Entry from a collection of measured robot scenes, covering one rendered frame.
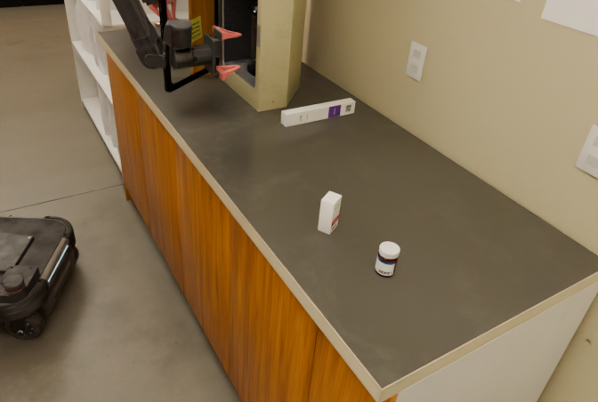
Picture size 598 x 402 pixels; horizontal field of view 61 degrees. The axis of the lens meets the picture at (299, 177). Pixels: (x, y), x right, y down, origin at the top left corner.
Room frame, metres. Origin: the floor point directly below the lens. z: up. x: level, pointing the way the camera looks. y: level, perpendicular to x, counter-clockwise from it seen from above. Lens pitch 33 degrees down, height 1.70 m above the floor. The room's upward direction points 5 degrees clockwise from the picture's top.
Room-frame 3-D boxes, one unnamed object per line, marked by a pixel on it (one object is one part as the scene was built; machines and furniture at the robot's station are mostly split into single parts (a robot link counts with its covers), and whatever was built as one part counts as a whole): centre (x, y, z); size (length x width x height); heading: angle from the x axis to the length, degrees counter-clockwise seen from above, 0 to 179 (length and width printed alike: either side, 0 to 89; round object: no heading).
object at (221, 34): (1.41, 0.24, 1.23); 0.09 x 0.07 x 0.07; 124
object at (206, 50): (1.37, 0.30, 1.20); 0.07 x 0.07 x 0.10; 34
